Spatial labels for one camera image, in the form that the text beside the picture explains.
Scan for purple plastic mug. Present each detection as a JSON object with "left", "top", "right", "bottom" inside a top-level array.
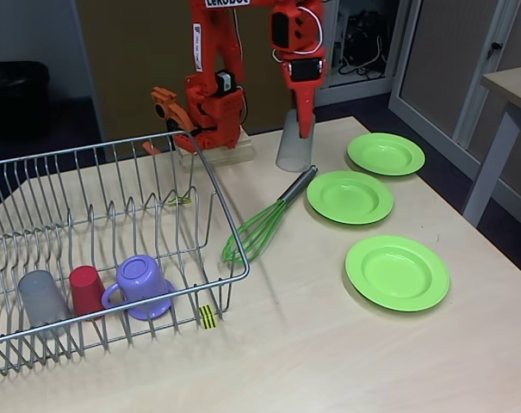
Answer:
[{"left": 101, "top": 255, "right": 177, "bottom": 320}]

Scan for beige side table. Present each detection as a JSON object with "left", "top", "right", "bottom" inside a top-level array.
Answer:
[{"left": 462, "top": 64, "right": 521, "bottom": 227}]

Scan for green whisk with metal handle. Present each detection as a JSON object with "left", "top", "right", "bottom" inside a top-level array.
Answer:
[{"left": 220, "top": 165, "right": 319, "bottom": 263}]

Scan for translucent grey plastic cup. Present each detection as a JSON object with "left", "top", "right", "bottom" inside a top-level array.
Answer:
[
  {"left": 17, "top": 269, "right": 74, "bottom": 339},
  {"left": 276, "top": 109, "right": 316, "bottom": 172}
]

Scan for metal wire dish rack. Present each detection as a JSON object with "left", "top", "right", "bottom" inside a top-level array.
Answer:
[{"left": 0, "top": 131, "right": 251, "bottom": 380}]

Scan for yellow black striped tape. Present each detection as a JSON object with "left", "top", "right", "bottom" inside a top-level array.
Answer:
[{"left": 198, "top": 304, "right": 219, "bottom": 331}]

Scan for tangled cables and electronics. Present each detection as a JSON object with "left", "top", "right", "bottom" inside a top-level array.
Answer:
[{"left": 338, "top": 9, "right": 390, "bottom": 81}]

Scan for brown pin board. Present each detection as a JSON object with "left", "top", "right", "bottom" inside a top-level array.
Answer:
[{"left": 75, "top": 0, "right": 321, "bottom": 143}]

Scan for white tambour door cabinet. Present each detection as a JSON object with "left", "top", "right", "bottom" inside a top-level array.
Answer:
[{"left": 315, "top": 0, "right": 521, "bottom": 207}]

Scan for orange table clamp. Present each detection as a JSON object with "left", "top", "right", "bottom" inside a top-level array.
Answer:
[{"left": 141, "top": 86, "right": 201, "bottom": 156}]

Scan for wooden base block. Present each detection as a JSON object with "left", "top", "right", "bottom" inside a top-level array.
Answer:
[{"left": 176, "top": 128, "right": 257, "bottom": 173}]

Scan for green plastic plate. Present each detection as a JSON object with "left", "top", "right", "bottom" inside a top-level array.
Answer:
[
  {"left": 345, "top": 133, "right": 426, "bottom": 177},
  {"left": 344, "top": 235, "right": 451, "bottom": 313},
  {"left": 306, "top": 170, "right": 394, "bottom": 225}
]

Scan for red plastic cup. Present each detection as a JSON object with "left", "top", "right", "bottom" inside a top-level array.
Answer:
[{"left": 68, "top": 265, "right": 109, "bottom": 322}]

